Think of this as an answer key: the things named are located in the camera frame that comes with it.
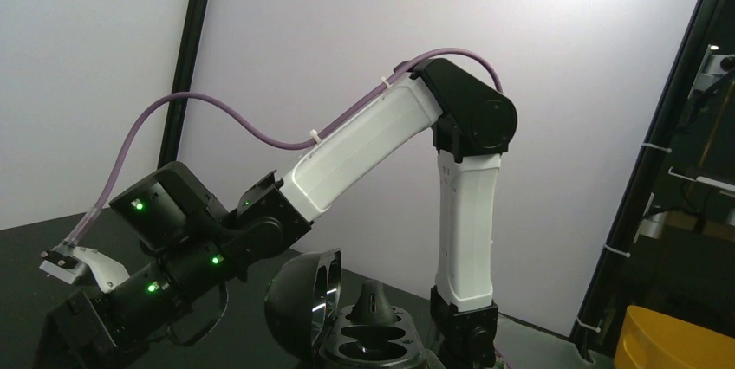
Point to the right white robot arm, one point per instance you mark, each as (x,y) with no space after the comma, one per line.
(163,243)

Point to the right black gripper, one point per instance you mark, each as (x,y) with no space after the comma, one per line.
(81,333)

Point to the black earbud charging case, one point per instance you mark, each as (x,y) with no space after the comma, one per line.
(304,317)

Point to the right black frame post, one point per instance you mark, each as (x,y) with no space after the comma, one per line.
(182,80)

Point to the yellow plastic bin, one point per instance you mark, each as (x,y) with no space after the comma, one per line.
(649,339)

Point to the small black table fixture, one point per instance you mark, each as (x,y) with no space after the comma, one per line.
(372,306)

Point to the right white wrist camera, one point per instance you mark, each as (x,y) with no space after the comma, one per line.
(80,266)

